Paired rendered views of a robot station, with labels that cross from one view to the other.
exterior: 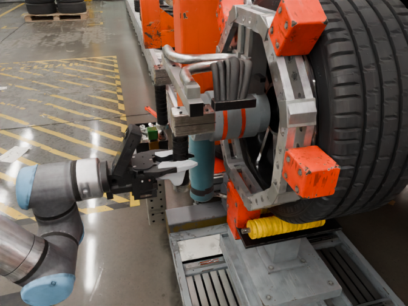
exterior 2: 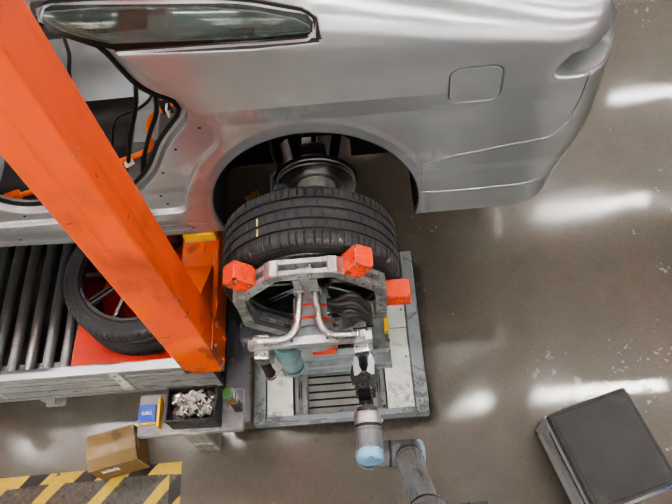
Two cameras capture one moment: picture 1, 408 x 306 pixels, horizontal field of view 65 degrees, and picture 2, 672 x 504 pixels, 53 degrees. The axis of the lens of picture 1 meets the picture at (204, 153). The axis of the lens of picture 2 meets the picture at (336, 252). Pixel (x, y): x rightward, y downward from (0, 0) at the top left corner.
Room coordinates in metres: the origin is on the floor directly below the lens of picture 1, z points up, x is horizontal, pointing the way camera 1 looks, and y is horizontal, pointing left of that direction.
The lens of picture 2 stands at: (0.38, 0.84, 3.05)
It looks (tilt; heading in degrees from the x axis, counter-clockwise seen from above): 60 degrees down; 290
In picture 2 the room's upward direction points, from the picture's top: 10 degrees counter-clockwise
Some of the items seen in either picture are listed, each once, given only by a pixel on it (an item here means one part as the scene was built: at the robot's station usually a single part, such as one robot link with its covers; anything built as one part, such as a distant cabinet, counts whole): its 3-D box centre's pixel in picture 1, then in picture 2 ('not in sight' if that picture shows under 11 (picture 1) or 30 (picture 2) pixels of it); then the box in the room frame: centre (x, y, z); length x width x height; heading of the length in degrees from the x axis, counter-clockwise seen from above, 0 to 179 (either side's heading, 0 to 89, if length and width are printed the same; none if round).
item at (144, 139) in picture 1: (150, 141); (194, 406); (1.29, 0.24, 0.51); 0.20 x 0.14 x 0.13; 13
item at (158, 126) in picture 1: (161, 105); (267, 367); (0.96, 0.14, 0.83); 0.04 x 0.04 x 0.16
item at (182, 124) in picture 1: (192, 119); (361, 341); (0.64, 0.02, 0.93); 0.09 x 0.05 x 0.05; 104
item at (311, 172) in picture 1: (308, 171); (398, 292); (0.55, -0.22, 0.85); 0.09 x 0.08 x 0.07; 14
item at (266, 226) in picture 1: (286, 223); not in sight; (0.76, -0.26, 0.51); 0.29 x 0.06 x 0.06; 104
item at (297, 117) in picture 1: (250, 112); (312, 300); (0.85, -0.13, 0.85); 0.54 x 0.07 x 0.54; 14
